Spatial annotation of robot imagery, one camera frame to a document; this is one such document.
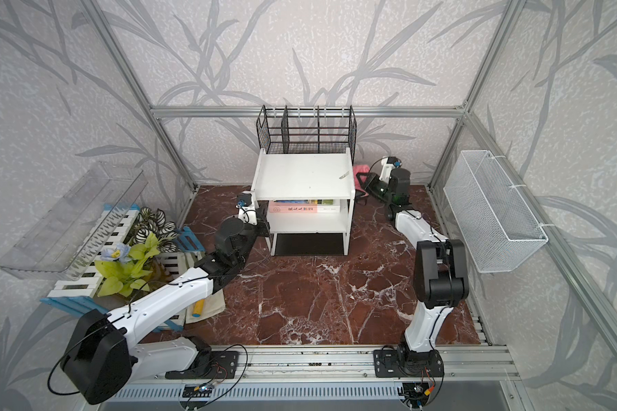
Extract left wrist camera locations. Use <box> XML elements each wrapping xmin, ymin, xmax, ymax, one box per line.
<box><xmin>236</xmin><ymin>191</ymin><xmax>257</xmax><ymax>226</ymax></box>

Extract green artificial plant with flower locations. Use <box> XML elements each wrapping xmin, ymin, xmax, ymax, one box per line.
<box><xmin>94</xmin><ymin>233</ymin><xmax>160</xmax><ymax>297</ymax></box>

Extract white two-tier bookshelf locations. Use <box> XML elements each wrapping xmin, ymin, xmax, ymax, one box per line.
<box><xmin>251</xmin><ymin>150</ymin><xmax>355</xmax><ymax>256</ymax></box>

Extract clear plastic wall tray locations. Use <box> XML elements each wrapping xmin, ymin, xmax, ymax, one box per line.
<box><xmin>0</xmin><ymin>162</ymin><xmax>147</xmax><ymax>281</ymax></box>

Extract white mesh wall basket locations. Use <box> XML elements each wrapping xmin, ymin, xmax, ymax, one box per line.
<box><xmin>444</xmin><ymin>150</ymin><xmax>548</xmax><ymax>273</ymax></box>

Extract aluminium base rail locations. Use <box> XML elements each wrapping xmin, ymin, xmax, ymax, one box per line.
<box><xmin>97</xmin><ymin>342</ymin><xmax>520</xmax><ymax>385</ymax></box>

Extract black wire wall basket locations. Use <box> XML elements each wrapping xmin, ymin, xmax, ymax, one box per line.
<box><xmin>255</xmin><ymin>106</ymin><xmax>358</xmax><ymax>159</ymax></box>

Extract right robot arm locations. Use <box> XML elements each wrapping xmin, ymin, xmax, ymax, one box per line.
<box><xmin>355</xmin><ymin>168</ymin><xmax>470</xmax><ymax>378</ymax></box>

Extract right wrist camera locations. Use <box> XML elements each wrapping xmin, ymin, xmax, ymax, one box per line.
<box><xmin>379</xmin><ymin>156</ymin><xmax>402</xmax><ymax>184</ymax></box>

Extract white blue picket crate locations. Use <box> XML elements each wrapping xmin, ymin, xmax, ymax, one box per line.
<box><xmin>40</xmin><ymin>205</ymin><xmax>205</xmax><ymax>332</ymax></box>

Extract yellow item on beige cloth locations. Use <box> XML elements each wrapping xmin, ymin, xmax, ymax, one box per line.
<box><xmin>183</xmin><ymin>251</ymin><xmax>227</xmax><ymax>325</ymax></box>

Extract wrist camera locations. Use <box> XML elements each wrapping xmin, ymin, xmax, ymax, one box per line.
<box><xmin>236</xmin><ymin>191</ymin><xmax>257</xmax><ymax>226</ymax></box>
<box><xmin>379</xmin><ymin>156</ymin><xmax>402</xmax><ymax>184</ymax></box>

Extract striped leaf plant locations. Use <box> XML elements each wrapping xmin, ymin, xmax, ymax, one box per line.
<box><xmin>125</xmin><ymin>207</ymin><xmax>179</xmax><ymax>253</ymax></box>

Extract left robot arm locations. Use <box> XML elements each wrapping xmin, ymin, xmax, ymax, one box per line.
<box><xmin>57</xmin><ymin>207</ymin><xmax>270</xmax><ymax>405</ymax></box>

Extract pink fluffy cloth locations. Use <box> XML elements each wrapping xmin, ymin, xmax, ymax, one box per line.
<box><xmin>352</xmin><ymin>164</ymin><xmax>370</xmax><ymax>192</ymax></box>

